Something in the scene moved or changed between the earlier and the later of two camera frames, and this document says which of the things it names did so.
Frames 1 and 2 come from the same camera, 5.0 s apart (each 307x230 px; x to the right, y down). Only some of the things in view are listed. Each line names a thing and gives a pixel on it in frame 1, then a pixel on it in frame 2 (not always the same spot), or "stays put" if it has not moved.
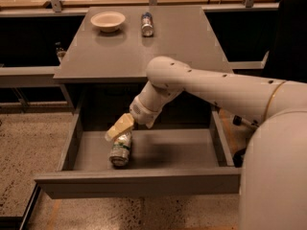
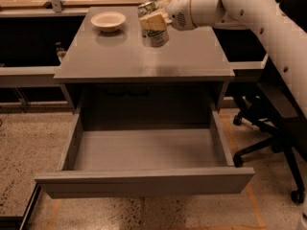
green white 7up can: (120, 151) -> (154, 38)
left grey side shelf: (41, 76) stays put
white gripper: (143, 113) -> (177, 11)
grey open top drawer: (163, 162) stays put
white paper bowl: (107, 21) stays put
